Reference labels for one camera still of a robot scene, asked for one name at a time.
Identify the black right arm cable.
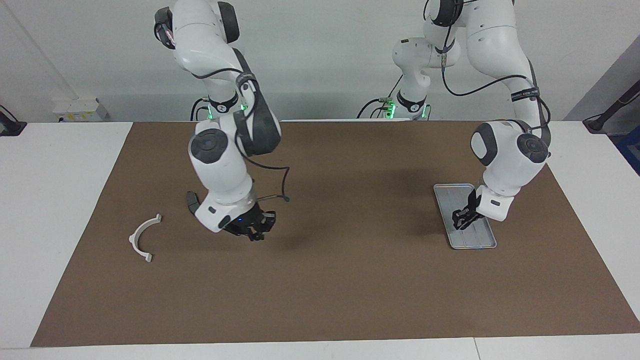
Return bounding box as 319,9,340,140
190,67,292,203

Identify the white semicircular bracket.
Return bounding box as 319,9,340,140
128,214,163,263

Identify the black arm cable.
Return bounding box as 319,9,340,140
190,67,292,203
440,20,552,146

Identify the brown table mat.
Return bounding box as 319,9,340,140
30,120,640,348

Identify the blue crate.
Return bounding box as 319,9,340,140
616,125,640,177

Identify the white box with yellow labels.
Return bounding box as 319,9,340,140
52,97,108,122

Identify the silver metal tray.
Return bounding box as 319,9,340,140
433,183,498,250

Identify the black stand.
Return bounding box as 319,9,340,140
582,80,640,134

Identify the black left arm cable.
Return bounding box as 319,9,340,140
440,20,552,146

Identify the black clamp mount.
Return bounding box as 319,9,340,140
0,104,27,137

